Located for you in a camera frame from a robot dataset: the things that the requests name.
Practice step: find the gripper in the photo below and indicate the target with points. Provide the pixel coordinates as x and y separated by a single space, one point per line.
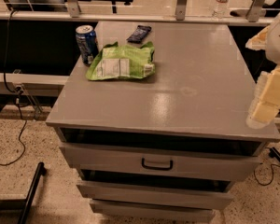
279 44

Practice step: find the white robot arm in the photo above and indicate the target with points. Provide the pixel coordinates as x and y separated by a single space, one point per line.
268 39

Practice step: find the green rice chip bag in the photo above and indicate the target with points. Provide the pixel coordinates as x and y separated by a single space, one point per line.
122 62

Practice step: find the black floor bar right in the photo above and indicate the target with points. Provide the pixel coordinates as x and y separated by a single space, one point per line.
274 153

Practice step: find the black floor bar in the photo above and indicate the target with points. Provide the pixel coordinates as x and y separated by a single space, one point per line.
274 153
40 171

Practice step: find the clear plastic water bottle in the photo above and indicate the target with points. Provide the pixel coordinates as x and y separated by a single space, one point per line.
219 9

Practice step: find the grey drawer cabinet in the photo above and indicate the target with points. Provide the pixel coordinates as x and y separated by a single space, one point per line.
196 101

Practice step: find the dark blue snack bar wrapper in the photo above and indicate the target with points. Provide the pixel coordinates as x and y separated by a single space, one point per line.
139 34

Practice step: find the bottom grey drawer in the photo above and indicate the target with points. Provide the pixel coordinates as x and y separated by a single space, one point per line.
151 211

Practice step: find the grey drawer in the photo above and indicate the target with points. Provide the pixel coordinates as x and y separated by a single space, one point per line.
151 211
210 166
154 195

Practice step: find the top grey drawer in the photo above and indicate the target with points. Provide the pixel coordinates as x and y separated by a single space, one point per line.
210 166

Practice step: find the middle grey drawer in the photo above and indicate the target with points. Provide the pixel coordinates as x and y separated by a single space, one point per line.
154 195

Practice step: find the blue soda can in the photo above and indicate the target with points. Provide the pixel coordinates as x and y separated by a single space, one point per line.
87 43

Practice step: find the black floor bar left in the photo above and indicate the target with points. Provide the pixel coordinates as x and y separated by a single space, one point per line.
40 171

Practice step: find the black drawer handle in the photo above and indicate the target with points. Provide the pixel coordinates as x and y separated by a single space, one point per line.
157 166

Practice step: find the grey metal railing frame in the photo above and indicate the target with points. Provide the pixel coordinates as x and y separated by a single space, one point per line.
194 11

